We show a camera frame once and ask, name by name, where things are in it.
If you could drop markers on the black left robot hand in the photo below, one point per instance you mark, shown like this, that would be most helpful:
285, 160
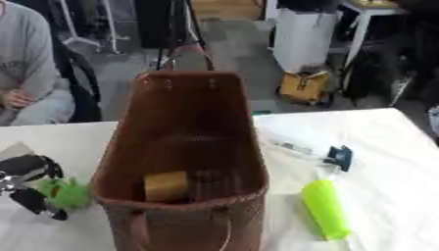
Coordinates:
26, 166

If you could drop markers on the green soft toy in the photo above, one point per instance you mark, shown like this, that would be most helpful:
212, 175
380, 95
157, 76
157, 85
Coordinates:
67, 195

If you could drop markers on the person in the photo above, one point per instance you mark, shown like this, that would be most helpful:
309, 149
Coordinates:
26, 72

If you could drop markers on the black chair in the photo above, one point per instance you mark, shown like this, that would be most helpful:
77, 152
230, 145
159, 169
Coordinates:
80, 81

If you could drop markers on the tan block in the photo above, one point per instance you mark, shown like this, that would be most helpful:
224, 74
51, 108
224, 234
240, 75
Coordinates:
165, 185

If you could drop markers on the brown woven basket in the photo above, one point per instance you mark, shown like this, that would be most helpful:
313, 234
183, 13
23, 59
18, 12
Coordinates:
188, 143

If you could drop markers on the black tripod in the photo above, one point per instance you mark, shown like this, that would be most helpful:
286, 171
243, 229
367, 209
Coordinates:
174, 29

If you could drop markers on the yellow bag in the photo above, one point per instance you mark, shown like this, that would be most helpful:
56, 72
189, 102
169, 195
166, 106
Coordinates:
303, 85

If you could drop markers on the lime green cylinder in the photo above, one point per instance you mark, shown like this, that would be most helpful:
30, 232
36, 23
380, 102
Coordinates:
326, 209

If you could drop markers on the white cabinet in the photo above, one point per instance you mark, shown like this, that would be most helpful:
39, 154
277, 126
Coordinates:
303, 36

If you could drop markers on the white table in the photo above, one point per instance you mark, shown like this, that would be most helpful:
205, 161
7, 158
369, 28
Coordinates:
366, 19

